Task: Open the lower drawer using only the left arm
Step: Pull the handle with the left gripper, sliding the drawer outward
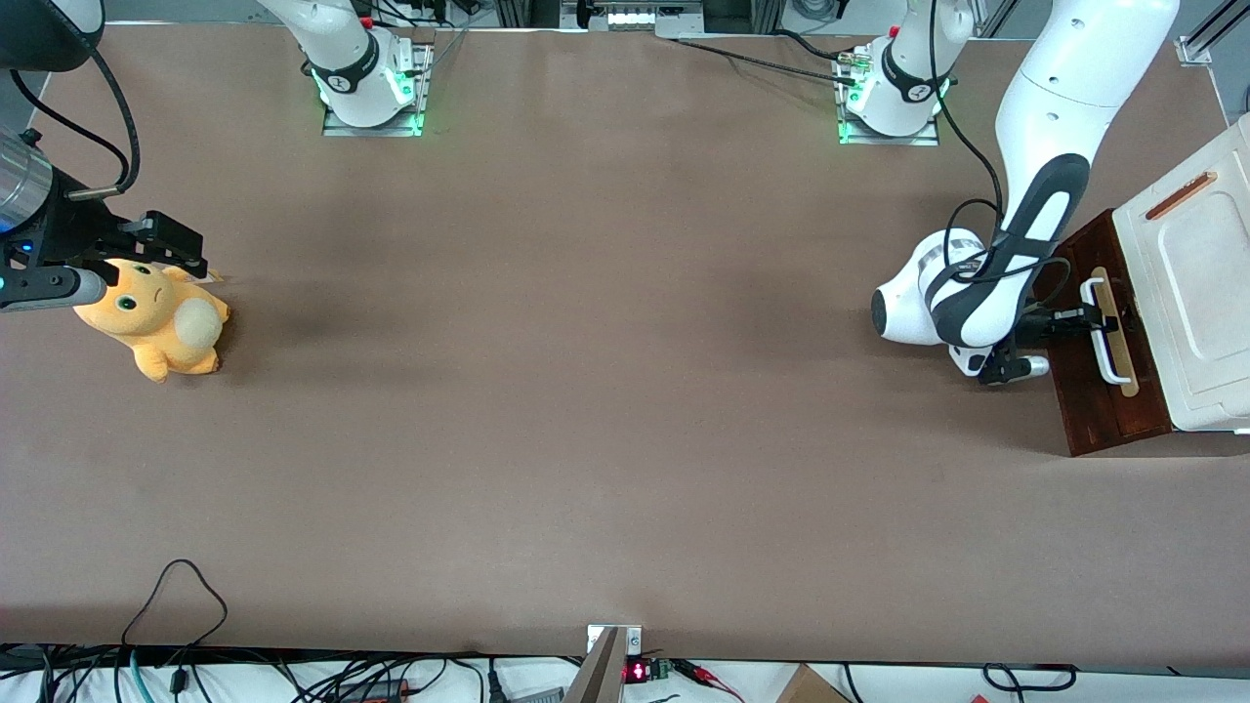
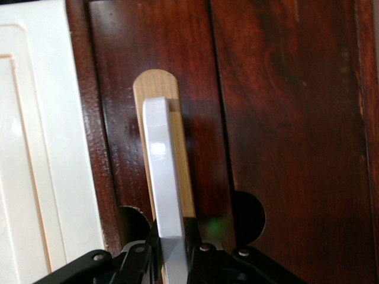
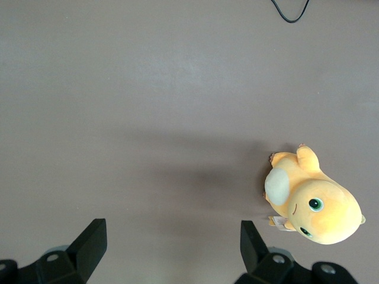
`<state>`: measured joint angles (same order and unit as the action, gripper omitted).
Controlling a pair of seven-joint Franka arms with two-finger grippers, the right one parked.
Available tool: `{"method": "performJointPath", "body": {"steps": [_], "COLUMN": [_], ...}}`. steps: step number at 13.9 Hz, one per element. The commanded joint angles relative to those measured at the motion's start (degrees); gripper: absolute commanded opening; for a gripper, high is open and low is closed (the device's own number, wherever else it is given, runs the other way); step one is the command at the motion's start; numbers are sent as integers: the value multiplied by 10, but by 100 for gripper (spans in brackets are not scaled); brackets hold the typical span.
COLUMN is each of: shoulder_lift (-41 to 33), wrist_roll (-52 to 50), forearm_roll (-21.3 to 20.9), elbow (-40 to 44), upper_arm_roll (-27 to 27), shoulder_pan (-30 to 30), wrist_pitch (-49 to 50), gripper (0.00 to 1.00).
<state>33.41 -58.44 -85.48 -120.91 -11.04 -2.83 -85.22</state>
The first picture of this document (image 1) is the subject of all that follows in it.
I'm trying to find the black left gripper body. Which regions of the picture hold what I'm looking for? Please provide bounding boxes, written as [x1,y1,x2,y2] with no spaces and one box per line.
[1010,293,1062,354]

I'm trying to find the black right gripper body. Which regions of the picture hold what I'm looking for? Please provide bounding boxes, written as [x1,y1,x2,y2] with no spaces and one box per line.
[8,174,149,272]

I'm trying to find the white drawer handle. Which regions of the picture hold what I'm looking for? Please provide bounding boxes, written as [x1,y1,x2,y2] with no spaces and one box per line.
[1079,278,1134,386]

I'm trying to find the white drawer cabinet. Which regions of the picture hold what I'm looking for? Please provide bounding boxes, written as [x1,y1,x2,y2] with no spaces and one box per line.
[1110,114,1250,436]

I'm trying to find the orange plush toy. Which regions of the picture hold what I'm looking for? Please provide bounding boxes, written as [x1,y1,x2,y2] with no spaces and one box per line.
[73,258,232,384]

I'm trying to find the brown cardboard box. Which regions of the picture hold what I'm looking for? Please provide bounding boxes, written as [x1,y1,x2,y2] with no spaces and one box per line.
[775,663,853,703]

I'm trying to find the black power adapter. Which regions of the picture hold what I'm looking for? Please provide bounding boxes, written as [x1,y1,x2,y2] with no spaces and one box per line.
[336,678,413,703]

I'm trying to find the red clip leads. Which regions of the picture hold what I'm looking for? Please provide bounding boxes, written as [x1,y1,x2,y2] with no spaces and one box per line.
[672,658,747,702]

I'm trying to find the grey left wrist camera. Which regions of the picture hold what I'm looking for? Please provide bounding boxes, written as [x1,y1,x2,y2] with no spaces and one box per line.
[979,354,1052,386]

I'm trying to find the light wooden handle plate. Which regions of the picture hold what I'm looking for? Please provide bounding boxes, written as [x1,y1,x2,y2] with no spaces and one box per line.
[1090,266,1141,398]

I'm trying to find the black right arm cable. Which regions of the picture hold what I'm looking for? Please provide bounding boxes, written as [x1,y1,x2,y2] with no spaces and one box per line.
[8,44,142,202]

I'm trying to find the brown wooden bar handle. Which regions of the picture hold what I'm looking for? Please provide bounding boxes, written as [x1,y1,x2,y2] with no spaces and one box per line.
[1144,171,1220,222]

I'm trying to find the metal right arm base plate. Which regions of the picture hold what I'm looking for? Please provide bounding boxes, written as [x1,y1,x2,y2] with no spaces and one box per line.
[321,43,435,139]

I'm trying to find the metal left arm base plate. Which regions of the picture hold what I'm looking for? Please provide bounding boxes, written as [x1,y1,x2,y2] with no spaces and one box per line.
[836,47,941,148]

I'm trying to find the aluminium frame profile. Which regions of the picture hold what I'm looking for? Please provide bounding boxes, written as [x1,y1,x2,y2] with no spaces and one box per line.
[1176,0,1250,67]

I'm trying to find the black cable loop on table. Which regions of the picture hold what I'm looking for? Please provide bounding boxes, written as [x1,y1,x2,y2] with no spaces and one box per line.
[120,558,229,653]

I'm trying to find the black looped floor cable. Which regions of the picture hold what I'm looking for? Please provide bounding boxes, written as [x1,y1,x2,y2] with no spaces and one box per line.
[980,663,1079,693]

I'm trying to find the black cable to arm base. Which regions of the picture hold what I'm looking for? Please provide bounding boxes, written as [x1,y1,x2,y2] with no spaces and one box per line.
[672,29,862,87]

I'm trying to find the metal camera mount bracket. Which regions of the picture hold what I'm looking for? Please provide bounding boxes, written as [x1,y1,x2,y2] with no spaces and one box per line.
[562,624,646,703]

